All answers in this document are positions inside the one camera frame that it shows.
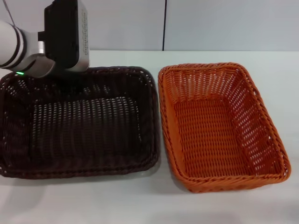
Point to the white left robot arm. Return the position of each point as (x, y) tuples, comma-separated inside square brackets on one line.
[(10, 47)]

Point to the dark brown woven basket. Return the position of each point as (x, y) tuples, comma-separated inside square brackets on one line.
[(93, 135)]

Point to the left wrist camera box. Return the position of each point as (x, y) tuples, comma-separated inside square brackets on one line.
[(65, 35)]

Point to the black vertical partition strip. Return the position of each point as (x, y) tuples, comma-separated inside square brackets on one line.
[(164, 23)]

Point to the orange woven basket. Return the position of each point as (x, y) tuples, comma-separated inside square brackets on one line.
[(210, 140)]

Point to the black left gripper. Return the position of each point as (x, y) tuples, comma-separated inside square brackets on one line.
[(72, 80)]

